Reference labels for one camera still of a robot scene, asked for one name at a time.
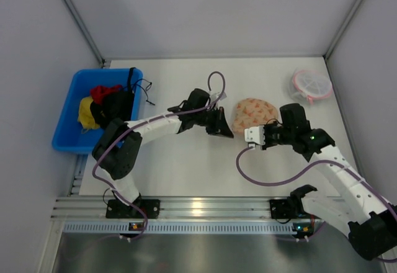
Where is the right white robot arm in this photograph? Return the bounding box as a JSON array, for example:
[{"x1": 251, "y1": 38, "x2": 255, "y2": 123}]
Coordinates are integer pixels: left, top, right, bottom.
[{"x1": 259, "y1": 104, "x2": 396, "y2": 261}]

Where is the aluminium mounting rail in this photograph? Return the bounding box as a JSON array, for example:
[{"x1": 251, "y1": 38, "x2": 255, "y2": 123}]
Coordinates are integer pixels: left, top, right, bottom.
[{"x1": 51, "y1": 195, "x2": 351, "y2": 223}]

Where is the black bra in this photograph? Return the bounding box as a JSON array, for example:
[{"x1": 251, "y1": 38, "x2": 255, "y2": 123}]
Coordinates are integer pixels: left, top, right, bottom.
[{"x1": 91, "y1": 68, "x2": 153, "y2": 130}]

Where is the round pink mesh laundry bag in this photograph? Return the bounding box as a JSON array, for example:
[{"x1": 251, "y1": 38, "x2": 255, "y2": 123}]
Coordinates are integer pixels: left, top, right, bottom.
[{"x1": 288, "y1": 69, "x2": 332, "y2": 105}]

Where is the yellow garment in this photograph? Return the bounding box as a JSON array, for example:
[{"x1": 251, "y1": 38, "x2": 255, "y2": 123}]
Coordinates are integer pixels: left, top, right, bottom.
[{"x1": 78, "y1": 96, "x2": 100, "y2": 134}]

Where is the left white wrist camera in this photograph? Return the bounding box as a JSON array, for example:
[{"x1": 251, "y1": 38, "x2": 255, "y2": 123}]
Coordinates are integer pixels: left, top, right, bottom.
[{"x1": 210, "y1": 91, "x2": 227, "y2": 103}]

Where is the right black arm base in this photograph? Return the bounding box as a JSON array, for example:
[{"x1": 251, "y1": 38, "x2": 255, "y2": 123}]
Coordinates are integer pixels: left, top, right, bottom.
[{"x1": 269, "y1": 197, "x2": 308, "y2": 220}]

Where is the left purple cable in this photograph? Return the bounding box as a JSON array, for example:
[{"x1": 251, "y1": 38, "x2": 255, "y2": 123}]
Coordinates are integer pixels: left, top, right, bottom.
[{"x1": 92, "y1": 71, "x2": 226, "y2": 239}]

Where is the blue plastic bin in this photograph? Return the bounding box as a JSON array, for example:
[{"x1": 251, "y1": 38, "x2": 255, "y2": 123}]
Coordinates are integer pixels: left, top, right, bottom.
[{"x1": 52, "y1": 68, "x2": 130, "y2": 154}]

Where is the floral mesh laundry bag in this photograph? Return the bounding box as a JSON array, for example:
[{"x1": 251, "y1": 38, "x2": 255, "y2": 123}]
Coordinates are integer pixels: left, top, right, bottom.
[{"x1": 231, "y1": 98, "x2": 279, "y2": 134}]

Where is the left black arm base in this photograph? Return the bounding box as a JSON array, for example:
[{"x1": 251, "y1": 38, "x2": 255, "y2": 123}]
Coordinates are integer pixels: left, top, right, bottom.
[{"x1": 105, "y1": 198, "x2": 161, "y2": 219}]

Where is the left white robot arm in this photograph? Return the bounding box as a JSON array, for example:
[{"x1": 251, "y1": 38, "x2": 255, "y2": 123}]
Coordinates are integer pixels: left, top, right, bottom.
[{"x1": 92, "y1": 88, "x2": 234, "y2": 206}]

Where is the red garment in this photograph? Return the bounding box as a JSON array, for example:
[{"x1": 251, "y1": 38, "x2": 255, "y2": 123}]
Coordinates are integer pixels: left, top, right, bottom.
[{"x1": 90, "y1": 84, "x2": 123, "y2": 105}]

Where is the slotted cable duct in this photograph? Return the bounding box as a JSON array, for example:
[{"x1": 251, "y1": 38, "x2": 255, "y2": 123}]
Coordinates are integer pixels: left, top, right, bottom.
[{"x1": 63, "y1": 222, "x2": 314, "y2": 235}]

